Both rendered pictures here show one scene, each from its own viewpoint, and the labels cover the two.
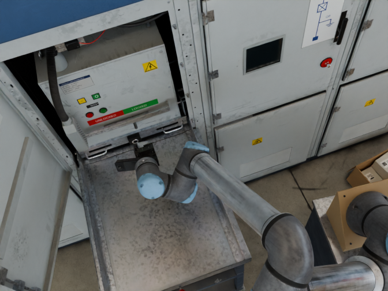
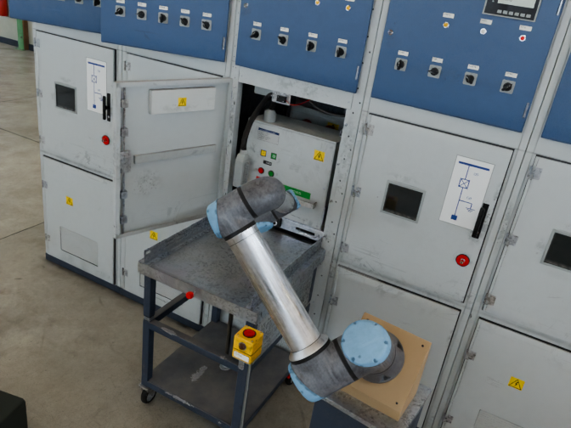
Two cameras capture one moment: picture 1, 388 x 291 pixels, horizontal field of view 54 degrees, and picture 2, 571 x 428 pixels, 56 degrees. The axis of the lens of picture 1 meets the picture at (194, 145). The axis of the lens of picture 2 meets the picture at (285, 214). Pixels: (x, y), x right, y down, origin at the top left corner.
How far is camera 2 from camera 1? 1.59 m
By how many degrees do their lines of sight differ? 41
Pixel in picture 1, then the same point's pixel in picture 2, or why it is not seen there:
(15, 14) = (263, 53)
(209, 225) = not seen: hidden behind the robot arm
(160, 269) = (195, 273)
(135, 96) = (296, 177)
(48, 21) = (276, 69)
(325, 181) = not seen: outside the picture
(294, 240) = (266, 179)
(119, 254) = (185, 252)
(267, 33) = (410, 178)
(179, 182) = not seen: hidden behind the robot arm
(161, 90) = (317, 187)
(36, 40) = (264, 79)
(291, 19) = (433, 177)
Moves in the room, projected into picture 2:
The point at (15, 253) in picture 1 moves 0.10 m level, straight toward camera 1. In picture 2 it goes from (141, 179) to (143, 188)
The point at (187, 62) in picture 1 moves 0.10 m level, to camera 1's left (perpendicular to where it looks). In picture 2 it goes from (342, 166) to (325, 160)
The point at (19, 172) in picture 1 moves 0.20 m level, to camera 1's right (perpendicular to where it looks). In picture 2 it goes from (191, 149) to (221, 160)
